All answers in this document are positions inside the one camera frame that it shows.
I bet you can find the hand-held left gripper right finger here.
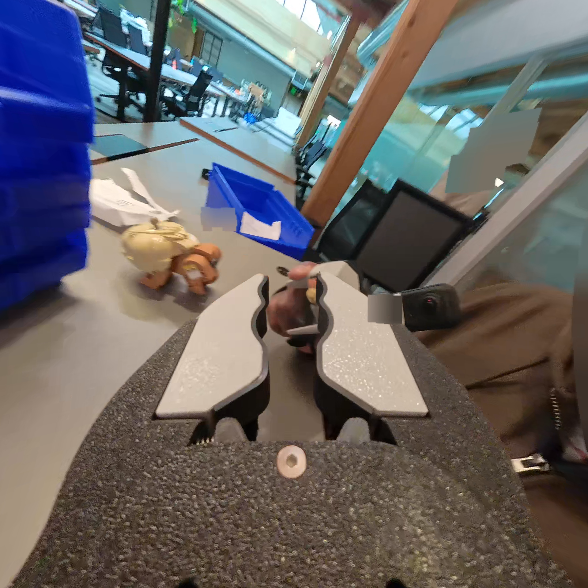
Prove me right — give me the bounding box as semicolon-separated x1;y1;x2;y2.
315;273;430;420

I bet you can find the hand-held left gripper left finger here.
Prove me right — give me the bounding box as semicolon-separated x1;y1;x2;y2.
154;273;271;421

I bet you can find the tan brown brick toy figure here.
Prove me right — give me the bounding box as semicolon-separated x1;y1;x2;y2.
121;219;224;297

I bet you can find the grey desk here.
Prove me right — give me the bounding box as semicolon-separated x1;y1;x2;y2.
0;120;368;588

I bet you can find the person's right hand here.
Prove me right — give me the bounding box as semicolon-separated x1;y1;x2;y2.
266;263;319;356

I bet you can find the black office chair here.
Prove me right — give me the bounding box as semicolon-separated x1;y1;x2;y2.
315;179;387;263
162;68;215;120

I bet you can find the large black screen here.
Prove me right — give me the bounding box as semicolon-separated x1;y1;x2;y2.
353;179;477;295

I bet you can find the white paper sheet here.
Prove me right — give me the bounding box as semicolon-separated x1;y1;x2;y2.
238;213;285;243

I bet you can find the person's brown jacket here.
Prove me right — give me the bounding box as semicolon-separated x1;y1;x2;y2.
416;281;588;588

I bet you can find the small blue storage bin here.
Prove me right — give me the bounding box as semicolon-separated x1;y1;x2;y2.
203;163;318;262

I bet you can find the wooden pillar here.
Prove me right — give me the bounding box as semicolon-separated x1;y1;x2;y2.
301;0;458;228
293;13;362;153

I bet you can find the long wooden table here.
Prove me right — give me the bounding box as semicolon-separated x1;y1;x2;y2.
85;32;241;122
179;115;300;186

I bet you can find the torn white paper bag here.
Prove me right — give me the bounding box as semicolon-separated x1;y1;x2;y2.
89;168;181;230

